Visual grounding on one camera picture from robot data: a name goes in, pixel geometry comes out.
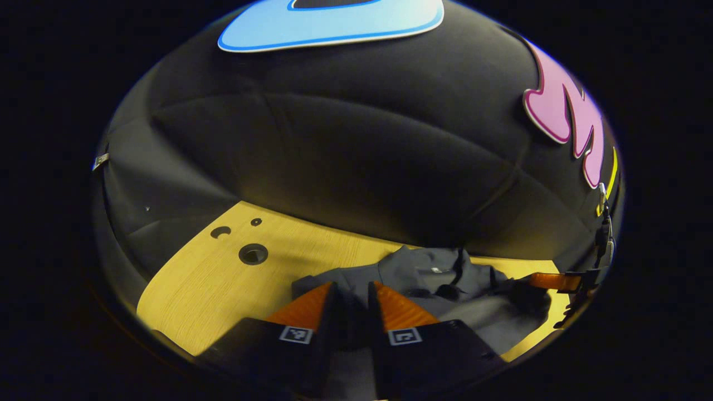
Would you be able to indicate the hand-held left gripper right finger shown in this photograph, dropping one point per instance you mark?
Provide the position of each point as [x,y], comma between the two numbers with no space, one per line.
[381,356]

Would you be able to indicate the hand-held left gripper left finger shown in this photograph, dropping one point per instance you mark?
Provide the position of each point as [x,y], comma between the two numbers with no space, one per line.
[326,345]

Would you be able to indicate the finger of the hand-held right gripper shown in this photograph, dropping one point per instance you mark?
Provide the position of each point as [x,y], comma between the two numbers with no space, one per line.
[551,282]

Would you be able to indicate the grey long-sleeved shirt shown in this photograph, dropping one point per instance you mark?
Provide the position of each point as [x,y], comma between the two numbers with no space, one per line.
[473,312]

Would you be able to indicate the black backdrop cloth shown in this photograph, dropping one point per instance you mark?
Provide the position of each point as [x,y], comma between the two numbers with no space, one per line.
[334,139]

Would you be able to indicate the white cloth clip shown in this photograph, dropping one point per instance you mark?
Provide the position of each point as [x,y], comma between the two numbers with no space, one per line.
[100,161]

